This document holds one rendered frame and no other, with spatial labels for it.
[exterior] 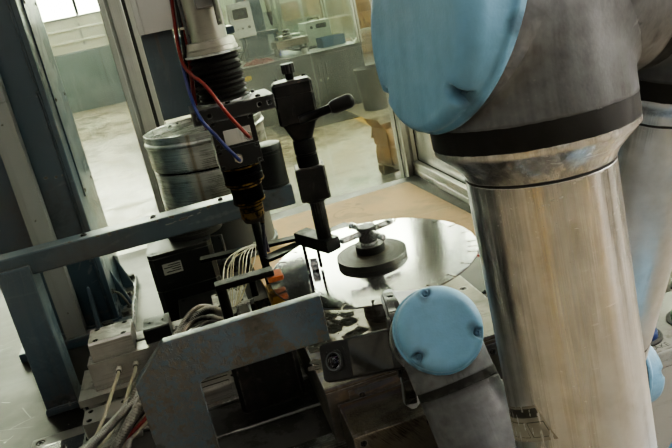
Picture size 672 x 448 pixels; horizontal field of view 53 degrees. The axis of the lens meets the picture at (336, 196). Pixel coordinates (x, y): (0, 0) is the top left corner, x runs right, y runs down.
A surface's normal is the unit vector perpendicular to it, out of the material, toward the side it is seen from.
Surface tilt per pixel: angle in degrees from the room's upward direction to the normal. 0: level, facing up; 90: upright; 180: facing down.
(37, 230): 90
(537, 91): 86
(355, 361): 59
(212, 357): 90
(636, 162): 99
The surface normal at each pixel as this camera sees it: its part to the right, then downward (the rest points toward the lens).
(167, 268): 0.25, 0.24
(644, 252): -0.02, 0.57
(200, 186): -0.06, 0.30
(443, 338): -0.04, -0.26
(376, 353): -0.53, -0.18
